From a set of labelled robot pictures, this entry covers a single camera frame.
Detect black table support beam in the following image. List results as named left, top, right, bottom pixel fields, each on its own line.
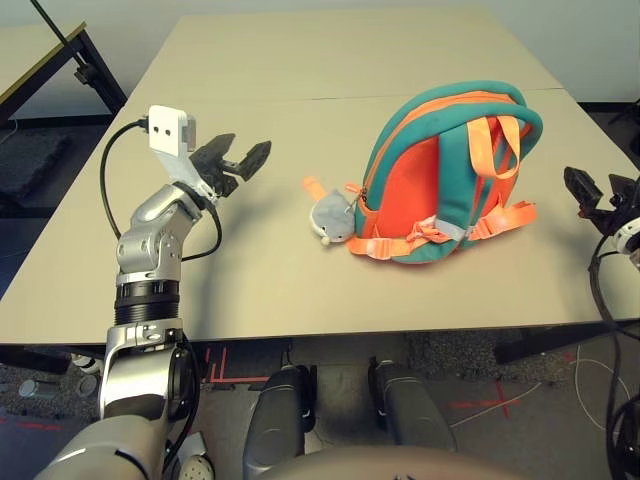
left=0, top=343, right=107, bottom=377
left=493, top=321, right=640, bottom=366

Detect dark foam floor mat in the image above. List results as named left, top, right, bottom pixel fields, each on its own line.
left=0, top=132, right=72, bottom=195

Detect red floor tape cross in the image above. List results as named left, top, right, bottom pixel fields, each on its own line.
left=446, top=378, right=522, bottom=420

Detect black framed side table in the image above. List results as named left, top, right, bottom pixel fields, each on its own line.
left=0, top=19, right=129, bottom=132

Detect grey robot left leg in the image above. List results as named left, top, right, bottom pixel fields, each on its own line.
left=242, top=363, right=320, bottom=480

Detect striped white shoe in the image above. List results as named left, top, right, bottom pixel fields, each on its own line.
left=72, top=353, right=104, bottom=375

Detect orange and teal backpack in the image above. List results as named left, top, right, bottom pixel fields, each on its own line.
left=301, top=79, right=544, bottom=265

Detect metal can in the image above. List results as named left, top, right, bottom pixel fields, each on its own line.
left=18, top=378, right=59, bottom=400

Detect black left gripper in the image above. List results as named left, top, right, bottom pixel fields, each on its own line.
left=191, top=132, right=274, bottom=200

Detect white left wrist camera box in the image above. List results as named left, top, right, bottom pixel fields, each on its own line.
left=146, top=103, right=222, bottom=205

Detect white perforated shoe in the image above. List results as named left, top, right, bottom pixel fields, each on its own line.
left=174, top=432, right=215, bottom=480

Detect grey white plush seal charm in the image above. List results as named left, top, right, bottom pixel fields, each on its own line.
left=308, top=186, right=358, bottom=248

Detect green pole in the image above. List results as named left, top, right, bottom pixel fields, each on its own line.
left=28, top=0, right=69, bottom=45

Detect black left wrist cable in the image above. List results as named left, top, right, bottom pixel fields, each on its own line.
left=99, top=116, right=225, bottom=262

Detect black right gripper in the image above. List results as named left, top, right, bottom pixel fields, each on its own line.
left=562, top=165, right=640, bottom=237

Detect grey robot torso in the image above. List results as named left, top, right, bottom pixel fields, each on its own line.
left=267, top=444, right=526, bottom=480

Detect grey robot right leg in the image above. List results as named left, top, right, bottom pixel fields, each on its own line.
left=367, top=355, right=457, bottom=451

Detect grey robot leg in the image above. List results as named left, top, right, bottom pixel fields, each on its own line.
left=242, top=363, right=320, bottom=480
left=367, top=355, right=457, bottom=451

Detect white floor cable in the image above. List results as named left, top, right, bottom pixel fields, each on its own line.
left=448, top=344, right=632, bottom=431

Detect red floor tape lines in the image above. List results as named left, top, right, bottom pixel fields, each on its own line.
left=198, top=346, right=272, bottom=385

